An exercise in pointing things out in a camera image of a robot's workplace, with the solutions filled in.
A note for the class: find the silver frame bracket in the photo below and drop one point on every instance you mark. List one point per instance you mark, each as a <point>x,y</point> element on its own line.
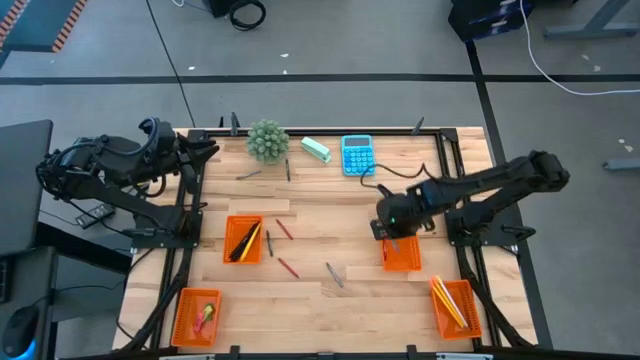
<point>187,357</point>
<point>464,357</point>

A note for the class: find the black computer mouse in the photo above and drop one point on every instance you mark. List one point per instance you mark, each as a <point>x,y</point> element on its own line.
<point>20,331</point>

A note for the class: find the green succulent in white pot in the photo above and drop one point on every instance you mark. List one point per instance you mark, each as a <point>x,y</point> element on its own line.
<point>267,140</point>

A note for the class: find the black power adapter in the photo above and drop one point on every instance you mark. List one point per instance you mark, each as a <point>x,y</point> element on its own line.
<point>95,215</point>

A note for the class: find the dark slim pen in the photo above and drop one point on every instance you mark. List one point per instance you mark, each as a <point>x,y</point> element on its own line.
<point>288,170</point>

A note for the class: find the grey desk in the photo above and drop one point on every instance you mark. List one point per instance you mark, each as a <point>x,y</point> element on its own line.
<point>45,280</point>

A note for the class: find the teal platform with hazard stripes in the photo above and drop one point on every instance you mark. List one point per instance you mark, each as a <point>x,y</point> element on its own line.
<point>40,22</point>

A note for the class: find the blue calculator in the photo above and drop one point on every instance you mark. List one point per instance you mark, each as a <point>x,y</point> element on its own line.
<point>358,155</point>

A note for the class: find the yellow highlighter marker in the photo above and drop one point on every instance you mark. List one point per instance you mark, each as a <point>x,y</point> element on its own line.
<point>251,242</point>

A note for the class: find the black table frame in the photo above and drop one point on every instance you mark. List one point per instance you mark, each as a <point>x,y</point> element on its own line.
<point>325,132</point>

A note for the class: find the grey crayon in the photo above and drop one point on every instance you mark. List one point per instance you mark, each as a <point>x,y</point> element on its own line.
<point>334,275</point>

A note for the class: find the grey metal stand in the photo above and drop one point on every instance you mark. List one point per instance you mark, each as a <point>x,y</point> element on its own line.
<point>595,25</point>

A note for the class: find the orange perforated plastic bin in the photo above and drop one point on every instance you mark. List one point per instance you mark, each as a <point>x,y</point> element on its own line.
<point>467,295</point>
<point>187,330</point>
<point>410,257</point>
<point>230,250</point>

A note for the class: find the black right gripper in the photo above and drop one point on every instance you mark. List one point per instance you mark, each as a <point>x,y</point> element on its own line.
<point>402,215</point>

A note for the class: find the mint green stapler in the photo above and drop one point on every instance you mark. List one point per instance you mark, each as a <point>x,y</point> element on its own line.
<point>316,149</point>

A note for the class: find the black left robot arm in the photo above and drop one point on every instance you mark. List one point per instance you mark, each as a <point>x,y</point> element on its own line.
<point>100,160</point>

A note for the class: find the black equipment case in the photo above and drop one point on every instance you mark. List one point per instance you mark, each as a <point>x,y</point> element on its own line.
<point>487,17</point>

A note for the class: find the small black box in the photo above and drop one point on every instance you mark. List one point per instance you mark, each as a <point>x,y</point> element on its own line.
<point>217,6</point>

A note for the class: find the pink eraser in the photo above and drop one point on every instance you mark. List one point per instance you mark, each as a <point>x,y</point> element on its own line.
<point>199,321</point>

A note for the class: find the black pen with clip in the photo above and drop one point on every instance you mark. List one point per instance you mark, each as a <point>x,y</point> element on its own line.
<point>242,245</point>

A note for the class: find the white pencil with yellow cap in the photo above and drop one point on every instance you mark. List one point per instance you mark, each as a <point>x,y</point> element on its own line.
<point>454,301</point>

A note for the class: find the black desk monitor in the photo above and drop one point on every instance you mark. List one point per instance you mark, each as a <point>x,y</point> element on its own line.
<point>22,185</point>

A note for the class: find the grey metal foot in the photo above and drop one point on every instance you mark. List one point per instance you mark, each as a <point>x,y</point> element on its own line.
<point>622,165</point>

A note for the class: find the black diagonal frame strut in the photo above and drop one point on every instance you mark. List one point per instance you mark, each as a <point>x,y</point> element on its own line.
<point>160,305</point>
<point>492,310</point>

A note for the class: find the grey pen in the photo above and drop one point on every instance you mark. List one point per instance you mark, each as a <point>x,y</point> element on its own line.
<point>249,175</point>

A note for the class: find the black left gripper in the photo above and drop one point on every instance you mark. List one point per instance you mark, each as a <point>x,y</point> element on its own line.
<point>180,155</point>

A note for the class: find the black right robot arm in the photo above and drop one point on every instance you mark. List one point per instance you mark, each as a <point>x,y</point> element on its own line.
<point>500,180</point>

